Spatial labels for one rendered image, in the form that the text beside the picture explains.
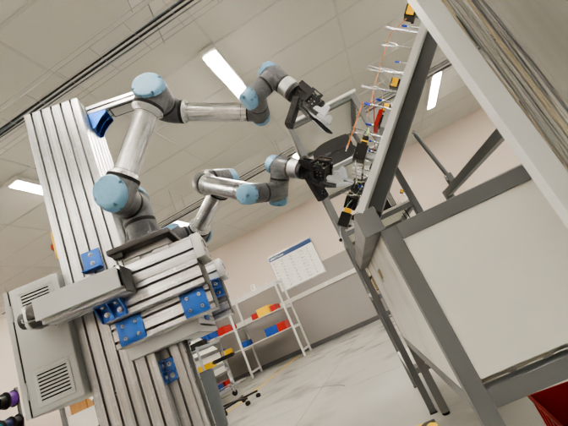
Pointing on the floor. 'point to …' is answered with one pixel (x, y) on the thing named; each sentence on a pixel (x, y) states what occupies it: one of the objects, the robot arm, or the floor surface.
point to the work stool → (232, 381)
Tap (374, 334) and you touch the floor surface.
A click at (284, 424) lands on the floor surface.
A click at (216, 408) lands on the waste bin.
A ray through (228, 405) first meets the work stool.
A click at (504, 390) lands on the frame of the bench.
